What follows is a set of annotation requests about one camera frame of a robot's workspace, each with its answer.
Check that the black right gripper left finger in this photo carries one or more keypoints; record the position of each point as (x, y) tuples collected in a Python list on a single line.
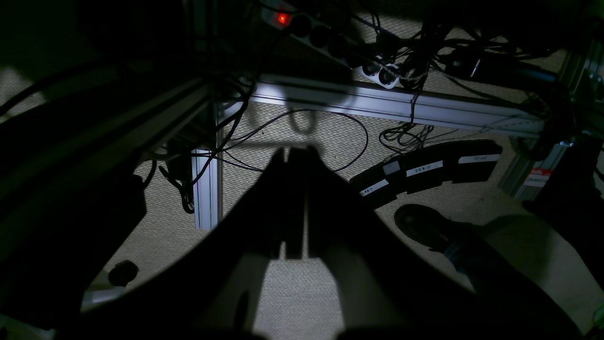
[(212, 292)]

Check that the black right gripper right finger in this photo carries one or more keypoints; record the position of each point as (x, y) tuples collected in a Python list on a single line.
[(387, 292)]

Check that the black shoe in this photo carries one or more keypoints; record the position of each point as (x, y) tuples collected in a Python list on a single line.
[(430, 228)]

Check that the black labelled foot pedals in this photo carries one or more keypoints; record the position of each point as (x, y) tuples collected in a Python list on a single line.
[(465, 161)]

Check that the white power strip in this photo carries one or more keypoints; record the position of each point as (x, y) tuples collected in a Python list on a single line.
[(361, 57)]

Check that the aluminium frame post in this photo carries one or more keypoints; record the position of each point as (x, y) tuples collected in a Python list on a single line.
[(207, 192)]

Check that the aluminium frame crossbar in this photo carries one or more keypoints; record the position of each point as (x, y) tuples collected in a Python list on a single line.
[(366, 100)]

